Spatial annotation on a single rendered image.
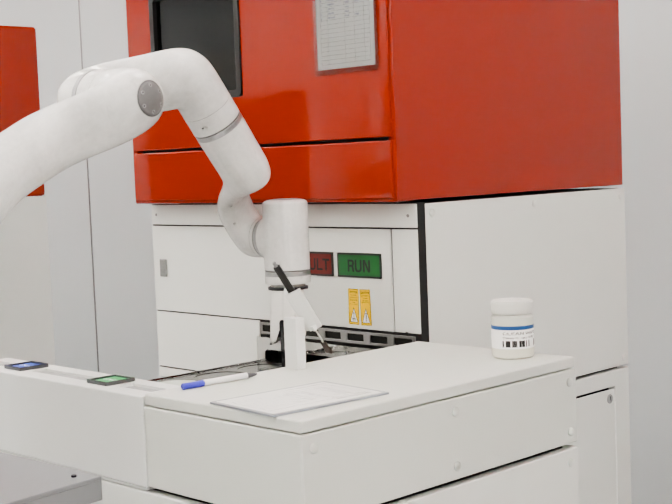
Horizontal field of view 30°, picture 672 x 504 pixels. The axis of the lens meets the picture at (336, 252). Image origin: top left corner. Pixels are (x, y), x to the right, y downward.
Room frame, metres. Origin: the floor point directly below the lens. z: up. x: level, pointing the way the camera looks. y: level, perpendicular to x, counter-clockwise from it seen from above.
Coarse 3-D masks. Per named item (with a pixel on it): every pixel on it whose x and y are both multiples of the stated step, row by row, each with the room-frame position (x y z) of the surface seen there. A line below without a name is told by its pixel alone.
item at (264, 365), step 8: (224, 368) 2.47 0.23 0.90; (232, 368) 2.47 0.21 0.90; (240, 368) 2.47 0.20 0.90; (248, 368) 2.46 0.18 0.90; (256, 368) 2.46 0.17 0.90; (264, 368) 2.46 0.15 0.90; (272, 368) 2.45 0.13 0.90; (184, 376) 2.39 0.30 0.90; (192, 376) 2.39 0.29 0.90; (200, 376) 2.39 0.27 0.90; (208, 376) 2.39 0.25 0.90; (216, 376) 2.38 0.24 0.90
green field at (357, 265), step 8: (344, 256) 2.43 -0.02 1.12; (352, 256) 2.42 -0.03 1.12; (360, 256) 2.40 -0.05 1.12; (368, 256) 2.39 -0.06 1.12; (376, 256) 2.37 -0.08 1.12; (344, 264) 2.43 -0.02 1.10; (352, 264) 2.42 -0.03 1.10; (360, 264) 2.40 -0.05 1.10; (368, 264) 2.39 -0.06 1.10; (376, 264) 2.37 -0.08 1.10; (344, 272) 2.43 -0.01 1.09; (352, 272) 2.42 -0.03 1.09; (360, 272) 2.40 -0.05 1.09; (368, 272) 2.39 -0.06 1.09; (376, 272) 2.37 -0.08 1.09
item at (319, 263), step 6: (312, 258) 2.50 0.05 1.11; (318, 258) 2.48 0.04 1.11; (324, 258) 2.47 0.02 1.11; (330, 258) 2.46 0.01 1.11; (312, 264) 2.50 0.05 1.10; (318, 264) 2.49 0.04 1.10; (324, 264) 2.47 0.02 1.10; (330, 264) 2.46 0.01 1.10; (312, 270) 2.50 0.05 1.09; (318, 270) 2.49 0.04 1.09; (324, 270) 2.47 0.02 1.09; (330, 270) 2.46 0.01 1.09
